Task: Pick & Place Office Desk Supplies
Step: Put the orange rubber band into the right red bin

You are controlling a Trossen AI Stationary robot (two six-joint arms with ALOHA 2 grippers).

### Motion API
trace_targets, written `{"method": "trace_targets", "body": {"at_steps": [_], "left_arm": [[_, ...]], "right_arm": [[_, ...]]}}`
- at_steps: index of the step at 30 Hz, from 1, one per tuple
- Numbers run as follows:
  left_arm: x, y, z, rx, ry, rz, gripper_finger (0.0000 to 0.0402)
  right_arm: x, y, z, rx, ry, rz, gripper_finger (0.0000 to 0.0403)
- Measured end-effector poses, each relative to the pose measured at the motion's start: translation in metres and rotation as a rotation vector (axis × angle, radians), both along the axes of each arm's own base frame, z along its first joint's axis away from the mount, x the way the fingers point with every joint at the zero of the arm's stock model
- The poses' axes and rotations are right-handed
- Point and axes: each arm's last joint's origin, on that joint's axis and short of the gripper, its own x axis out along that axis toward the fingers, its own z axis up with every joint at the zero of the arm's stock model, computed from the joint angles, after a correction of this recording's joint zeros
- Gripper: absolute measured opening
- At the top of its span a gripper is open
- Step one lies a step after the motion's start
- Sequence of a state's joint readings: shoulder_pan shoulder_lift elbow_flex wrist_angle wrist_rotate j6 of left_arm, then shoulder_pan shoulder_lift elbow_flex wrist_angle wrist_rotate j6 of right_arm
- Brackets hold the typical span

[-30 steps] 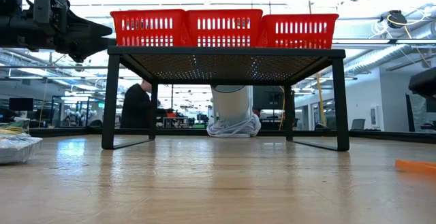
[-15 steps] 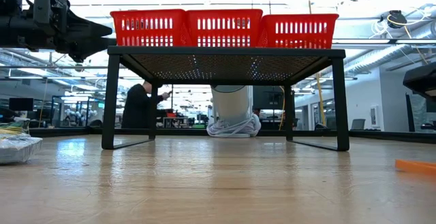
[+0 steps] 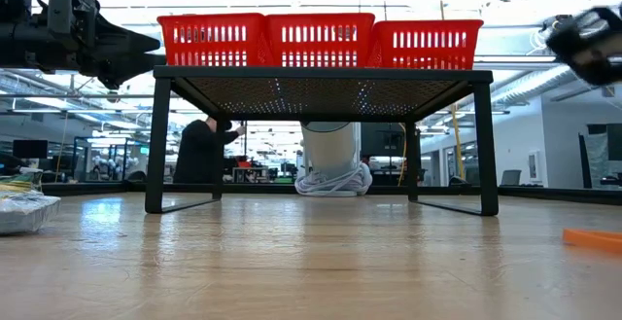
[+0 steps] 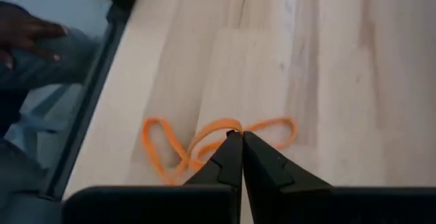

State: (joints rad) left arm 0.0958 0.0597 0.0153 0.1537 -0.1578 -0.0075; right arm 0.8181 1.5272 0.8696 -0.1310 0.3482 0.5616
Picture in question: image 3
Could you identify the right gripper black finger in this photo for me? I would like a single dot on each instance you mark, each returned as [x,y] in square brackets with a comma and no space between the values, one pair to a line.
[573,43]

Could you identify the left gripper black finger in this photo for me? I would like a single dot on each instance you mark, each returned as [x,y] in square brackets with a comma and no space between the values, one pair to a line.
[126,69]
[126,40]

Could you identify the yellow green crayon pack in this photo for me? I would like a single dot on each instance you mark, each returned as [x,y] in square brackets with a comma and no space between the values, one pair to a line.
[17,184]

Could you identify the clear plastic snack bag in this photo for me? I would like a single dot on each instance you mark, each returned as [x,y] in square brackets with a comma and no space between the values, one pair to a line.
[24,215]

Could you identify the orange rubber band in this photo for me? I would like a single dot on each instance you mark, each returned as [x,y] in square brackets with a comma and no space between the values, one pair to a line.
[590,238]

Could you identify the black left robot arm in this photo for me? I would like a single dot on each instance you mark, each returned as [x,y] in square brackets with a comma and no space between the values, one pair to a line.
[19,43]

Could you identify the grey office chair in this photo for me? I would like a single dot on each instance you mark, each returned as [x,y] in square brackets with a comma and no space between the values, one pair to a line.
[510,178]

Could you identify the red plastic slotted basket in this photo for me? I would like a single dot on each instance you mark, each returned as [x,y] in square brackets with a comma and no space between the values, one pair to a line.
[427,25]
[214,18]
[321,18]

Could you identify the person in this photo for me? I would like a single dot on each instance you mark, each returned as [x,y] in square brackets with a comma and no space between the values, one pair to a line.
[194,154]

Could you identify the black framed partition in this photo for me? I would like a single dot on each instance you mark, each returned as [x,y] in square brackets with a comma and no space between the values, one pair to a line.
[582,159]

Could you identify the small black monitor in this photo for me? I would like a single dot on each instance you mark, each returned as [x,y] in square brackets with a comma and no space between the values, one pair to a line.
[30,149]

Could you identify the black metal mesh riser stand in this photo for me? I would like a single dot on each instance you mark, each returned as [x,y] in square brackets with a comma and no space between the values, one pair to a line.
[321,73]

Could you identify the black monitor screen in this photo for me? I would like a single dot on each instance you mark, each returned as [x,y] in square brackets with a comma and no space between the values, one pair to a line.
[384,140]

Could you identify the white cylindrical appliance black rim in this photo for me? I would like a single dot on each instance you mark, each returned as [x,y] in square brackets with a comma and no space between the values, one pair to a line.
[330,147]

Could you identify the black aluminium table frame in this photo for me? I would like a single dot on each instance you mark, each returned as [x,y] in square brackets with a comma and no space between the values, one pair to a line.
[262,188]

